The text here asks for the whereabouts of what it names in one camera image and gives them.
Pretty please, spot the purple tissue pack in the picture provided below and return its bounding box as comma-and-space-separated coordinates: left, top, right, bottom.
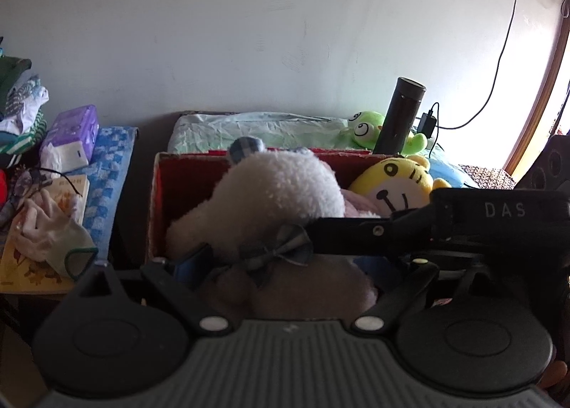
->
39, 104, 99, 173

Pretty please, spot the red cardboard box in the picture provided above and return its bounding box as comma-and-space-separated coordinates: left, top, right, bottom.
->
147, 150, 397, 266

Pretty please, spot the pink plush bear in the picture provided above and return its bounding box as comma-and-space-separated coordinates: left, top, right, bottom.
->
341, 188, 384, 218

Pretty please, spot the grey wall cable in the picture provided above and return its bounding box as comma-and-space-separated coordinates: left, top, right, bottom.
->
439, 0, 519, 130

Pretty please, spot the pile of clothes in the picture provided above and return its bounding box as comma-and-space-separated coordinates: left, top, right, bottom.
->
0, 36, 50, 168

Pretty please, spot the white plush bear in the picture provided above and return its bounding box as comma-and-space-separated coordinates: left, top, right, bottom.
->
166, 136, 346, 288

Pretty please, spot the black thermos bottle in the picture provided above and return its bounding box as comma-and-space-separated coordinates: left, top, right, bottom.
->
373, 77, 427, 156

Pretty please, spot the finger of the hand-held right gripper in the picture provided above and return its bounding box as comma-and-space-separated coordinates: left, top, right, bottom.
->
307, 205, 435, 255

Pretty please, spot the black charger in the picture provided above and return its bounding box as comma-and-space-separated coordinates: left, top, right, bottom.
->
416, 111, 439, 138

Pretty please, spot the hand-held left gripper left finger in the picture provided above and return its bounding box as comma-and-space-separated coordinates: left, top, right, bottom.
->
73, 244, 234, 336

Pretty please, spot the blue checkered cloth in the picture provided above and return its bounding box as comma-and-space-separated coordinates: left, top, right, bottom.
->
82, 125, 140, 262

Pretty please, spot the blue round plate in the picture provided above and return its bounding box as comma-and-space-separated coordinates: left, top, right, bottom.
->
430, 147, 468, 188

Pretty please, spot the green plush frog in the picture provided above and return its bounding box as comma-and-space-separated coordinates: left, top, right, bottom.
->
337, 111, 428, 156

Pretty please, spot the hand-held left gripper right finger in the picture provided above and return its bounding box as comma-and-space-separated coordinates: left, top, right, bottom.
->
354, 262, 513, 332

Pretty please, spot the yellow picture book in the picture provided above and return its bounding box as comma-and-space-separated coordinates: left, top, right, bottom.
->
0, 174, 90, 295

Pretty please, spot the yellow plush tiger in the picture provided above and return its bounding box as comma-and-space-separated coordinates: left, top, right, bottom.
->
348, 156, 452, 215

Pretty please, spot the white glove green cuff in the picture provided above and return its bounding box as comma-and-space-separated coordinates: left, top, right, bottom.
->
20, 190, 99, 279

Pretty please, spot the black charger cable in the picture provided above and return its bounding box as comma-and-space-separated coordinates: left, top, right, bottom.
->
428, 102, 442, 144

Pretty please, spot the wooden door frame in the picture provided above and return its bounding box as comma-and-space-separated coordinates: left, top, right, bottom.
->
503, 30, 570, 177

